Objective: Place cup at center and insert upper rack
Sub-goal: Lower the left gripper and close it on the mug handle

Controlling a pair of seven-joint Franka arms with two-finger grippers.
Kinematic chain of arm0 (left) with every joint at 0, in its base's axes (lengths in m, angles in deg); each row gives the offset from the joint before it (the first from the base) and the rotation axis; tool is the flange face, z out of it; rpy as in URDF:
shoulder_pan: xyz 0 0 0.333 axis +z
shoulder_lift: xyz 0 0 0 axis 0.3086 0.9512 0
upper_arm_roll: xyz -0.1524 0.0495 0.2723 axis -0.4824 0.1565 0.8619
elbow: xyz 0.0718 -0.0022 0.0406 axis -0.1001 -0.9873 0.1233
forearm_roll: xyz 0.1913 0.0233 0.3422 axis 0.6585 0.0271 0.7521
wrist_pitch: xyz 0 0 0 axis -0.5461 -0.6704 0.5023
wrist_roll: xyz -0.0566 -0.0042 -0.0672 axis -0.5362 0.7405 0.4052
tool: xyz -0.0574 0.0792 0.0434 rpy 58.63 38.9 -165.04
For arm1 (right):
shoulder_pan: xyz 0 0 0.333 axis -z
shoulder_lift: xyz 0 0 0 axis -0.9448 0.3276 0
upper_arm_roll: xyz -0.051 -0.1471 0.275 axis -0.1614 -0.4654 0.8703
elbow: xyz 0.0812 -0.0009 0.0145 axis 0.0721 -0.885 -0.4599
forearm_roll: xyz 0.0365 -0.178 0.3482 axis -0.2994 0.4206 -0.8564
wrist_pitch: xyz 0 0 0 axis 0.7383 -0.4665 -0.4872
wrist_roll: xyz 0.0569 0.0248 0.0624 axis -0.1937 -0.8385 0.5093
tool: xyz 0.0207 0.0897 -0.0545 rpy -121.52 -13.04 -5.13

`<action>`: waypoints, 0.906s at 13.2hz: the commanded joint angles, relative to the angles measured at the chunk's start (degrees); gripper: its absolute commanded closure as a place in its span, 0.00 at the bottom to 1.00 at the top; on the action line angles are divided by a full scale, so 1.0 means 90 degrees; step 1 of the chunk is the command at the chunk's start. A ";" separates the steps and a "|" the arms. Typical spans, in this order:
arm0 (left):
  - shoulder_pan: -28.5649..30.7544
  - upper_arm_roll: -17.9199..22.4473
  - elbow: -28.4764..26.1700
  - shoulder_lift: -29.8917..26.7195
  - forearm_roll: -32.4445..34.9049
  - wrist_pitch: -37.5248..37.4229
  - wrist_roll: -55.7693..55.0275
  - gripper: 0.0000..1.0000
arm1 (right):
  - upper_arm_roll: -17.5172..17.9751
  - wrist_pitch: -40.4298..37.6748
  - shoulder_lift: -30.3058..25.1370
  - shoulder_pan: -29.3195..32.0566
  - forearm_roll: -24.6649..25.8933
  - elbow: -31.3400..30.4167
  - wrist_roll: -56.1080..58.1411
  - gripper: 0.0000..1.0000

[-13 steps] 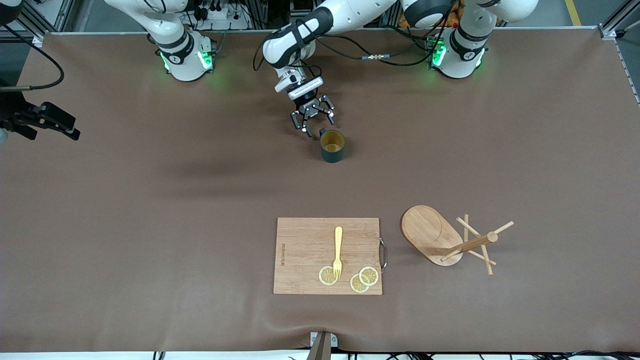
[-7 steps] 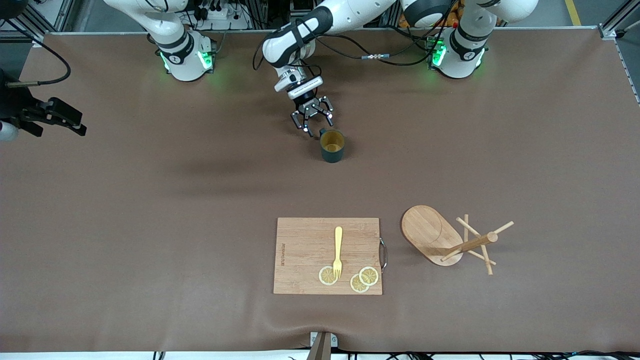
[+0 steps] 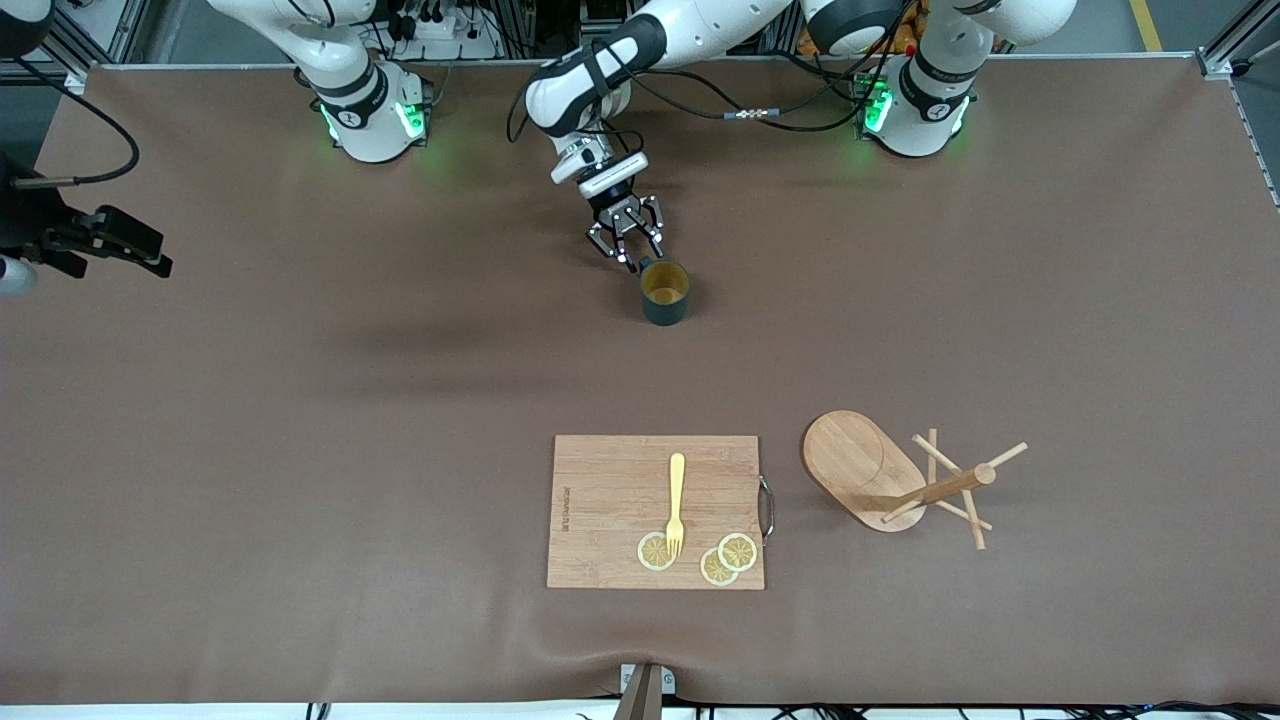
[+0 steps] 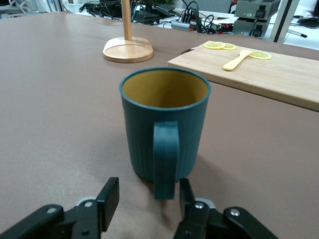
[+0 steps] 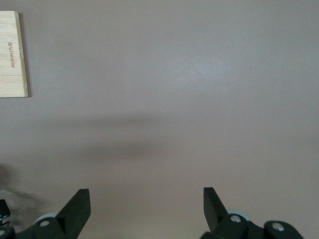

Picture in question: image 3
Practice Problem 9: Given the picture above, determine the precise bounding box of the dark green ribbed cup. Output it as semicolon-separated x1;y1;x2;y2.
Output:
638;258;691;327

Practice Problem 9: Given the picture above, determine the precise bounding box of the wooden mug tree rack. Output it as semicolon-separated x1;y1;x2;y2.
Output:
801;409;1029;551

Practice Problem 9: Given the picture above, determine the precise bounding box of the white power strip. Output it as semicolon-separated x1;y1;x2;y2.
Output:
385;8;501;61

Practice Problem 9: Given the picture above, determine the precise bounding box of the yellow plastic fork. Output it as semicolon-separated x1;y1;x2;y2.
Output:
665;452;688;558

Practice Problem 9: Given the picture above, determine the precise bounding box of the wooden cutting board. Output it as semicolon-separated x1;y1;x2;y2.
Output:
546;434;766;591

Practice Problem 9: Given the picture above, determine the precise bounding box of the brown table mat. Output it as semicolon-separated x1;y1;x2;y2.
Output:
0;55;1280;706

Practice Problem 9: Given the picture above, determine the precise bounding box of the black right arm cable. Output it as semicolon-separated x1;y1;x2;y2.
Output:
12;55;141;191

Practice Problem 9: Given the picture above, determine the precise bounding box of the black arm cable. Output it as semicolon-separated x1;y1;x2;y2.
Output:
505;45;881;146
12;55;141;191

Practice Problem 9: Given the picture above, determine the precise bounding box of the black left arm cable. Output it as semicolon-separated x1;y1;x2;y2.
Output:
505;45;881;146

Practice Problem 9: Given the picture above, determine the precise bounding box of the aluminium frame post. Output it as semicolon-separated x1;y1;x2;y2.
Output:
45;0;151;93
1195;0;1280;81

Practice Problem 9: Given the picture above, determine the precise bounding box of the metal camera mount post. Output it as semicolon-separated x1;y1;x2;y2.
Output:
612;662;677;720

